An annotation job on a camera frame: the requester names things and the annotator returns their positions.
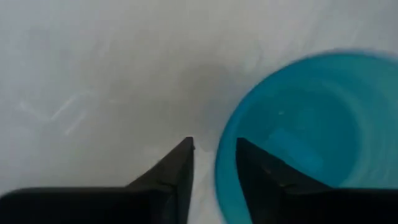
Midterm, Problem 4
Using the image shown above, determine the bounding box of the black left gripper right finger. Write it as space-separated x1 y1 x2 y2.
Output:
235 137 398 224

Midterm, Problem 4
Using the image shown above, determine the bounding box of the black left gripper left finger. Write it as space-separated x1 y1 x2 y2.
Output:
0 136 196 224

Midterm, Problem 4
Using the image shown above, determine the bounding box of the blue plastic bowl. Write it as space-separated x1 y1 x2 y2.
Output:
213 49 398 224

